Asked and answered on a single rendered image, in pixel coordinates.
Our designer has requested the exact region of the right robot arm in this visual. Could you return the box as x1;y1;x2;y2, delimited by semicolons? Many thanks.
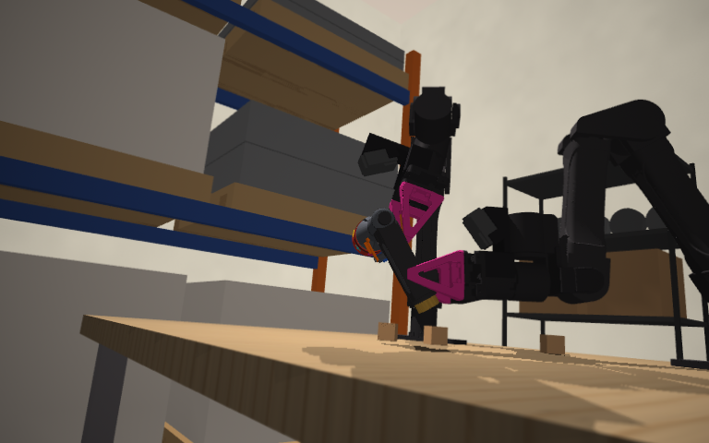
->
358;87;461;341

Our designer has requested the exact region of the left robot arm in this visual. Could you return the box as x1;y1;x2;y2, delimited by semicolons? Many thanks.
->
463;100;709;305

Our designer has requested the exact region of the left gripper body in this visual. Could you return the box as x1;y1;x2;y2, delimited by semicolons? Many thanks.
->
450;250;516;305

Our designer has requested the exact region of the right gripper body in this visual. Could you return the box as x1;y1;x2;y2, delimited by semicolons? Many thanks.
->
391;151;450;211

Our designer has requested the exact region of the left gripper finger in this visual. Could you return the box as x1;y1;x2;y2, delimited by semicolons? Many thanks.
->
424;263;451;304
407;250;464;301

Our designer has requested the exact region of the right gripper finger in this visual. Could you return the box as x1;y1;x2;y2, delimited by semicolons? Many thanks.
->
399;182;444;238
389;200;425;244

